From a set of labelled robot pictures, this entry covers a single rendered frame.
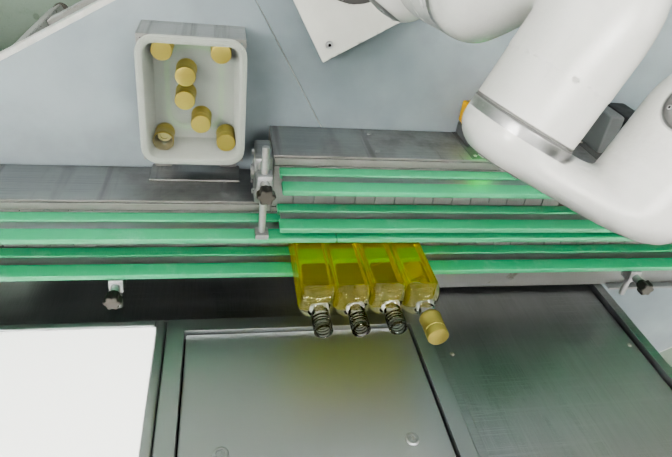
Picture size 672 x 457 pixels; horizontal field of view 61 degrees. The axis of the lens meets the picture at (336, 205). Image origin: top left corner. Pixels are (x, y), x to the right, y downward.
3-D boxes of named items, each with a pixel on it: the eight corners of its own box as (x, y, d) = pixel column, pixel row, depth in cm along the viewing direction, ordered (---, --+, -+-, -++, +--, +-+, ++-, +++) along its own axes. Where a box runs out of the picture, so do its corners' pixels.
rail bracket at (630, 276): (592, 269, 125) (628, 311, 114) (603, 245, 122) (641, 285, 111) (608, 269, 126) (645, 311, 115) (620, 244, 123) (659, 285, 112)
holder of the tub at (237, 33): (150, 165, 108) (145, 186, 102) (141, 19, 94) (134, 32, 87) (241, 167, 112) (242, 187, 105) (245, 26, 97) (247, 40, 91)
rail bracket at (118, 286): (114, 277, 106) (102, 329, 94) (111, 248, 102) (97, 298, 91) (137, 277, 106) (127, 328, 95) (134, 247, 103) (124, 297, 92)
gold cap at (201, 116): (191, 104, 101) (190, 114, 97) (211, 106, 102) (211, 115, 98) (191, 123, 103) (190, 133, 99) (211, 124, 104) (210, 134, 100)
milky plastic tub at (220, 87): (147, 141, 105) (141, 164, 98) (139, 18, 93) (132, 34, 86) (242, 144, 108) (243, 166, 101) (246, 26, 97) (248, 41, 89)
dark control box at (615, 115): (575, 135, 120) (597, 153, 113) (588, 100, 116) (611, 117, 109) (609, 136, 122) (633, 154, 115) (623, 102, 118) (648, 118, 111)
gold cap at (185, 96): (175, 80, 98) (173, 90, 95) (196, 82, 99) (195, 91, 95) (175, 100, 100) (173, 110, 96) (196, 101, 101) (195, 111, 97)
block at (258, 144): (249, 184, 106) (250, 204, 101) (250, 138, 102) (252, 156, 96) (268, 184, 107) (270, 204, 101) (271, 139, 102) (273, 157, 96)
